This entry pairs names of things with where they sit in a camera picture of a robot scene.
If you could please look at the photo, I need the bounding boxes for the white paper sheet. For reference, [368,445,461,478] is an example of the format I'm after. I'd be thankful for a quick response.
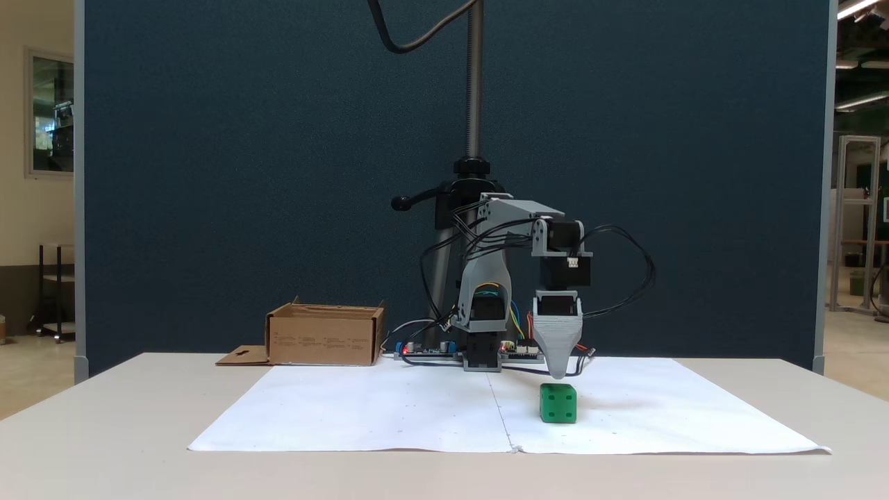
[188,358,833,456]

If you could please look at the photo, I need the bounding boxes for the black elbow wire loop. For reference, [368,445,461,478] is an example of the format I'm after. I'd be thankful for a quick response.
[451,201,542,261]

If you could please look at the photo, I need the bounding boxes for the black gripper wire loop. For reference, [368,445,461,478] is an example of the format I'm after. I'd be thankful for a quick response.
[576,224,656,320]

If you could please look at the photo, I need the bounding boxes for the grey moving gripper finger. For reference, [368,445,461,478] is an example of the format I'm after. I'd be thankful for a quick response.
[532,316,584,382]

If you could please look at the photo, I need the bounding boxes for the black camera stand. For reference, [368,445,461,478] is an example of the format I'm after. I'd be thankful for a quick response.
[390,0,513,348]

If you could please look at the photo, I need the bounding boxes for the red orange wire pair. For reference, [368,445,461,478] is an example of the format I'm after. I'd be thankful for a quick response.
[526,311,591,353]

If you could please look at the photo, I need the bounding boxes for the green die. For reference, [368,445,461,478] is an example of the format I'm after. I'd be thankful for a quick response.
[540,383,578,424]

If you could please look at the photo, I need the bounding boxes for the black shelf cart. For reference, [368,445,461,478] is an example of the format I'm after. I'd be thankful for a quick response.
[28,243,76,344]

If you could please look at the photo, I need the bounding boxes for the blue circuit board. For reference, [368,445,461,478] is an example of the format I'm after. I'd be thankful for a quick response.
[394,339,463,362]

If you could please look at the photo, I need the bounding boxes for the grey circuit board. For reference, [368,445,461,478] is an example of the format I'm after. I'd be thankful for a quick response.
[500,342,546,364]

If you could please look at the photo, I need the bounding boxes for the brown cardboard box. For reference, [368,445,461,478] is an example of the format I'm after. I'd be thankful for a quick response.
[215,297,387,367]

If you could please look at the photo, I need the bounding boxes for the framed wall window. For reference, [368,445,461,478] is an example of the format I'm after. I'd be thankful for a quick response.
[26,47,75,180]

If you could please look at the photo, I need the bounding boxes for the aluminium profile frame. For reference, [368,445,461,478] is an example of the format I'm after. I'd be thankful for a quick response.
[829,135,883,315]

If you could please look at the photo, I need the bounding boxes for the black cable with white connector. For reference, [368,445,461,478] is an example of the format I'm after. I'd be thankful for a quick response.
[501,347,596,378]

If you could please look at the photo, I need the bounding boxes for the black shoulder wire loop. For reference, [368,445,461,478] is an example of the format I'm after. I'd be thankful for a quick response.
[418,233,467,328]

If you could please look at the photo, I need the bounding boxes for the dark blue partition panel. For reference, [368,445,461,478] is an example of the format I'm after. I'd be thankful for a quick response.
[74,0,838,379]

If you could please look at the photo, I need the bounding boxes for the ceiling strip light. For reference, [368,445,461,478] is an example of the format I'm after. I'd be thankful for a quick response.
[837,0,884,21]
[836,91,889,113]

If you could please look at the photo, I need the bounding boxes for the black camera cable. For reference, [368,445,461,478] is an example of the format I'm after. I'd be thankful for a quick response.
[367,0,481,55]

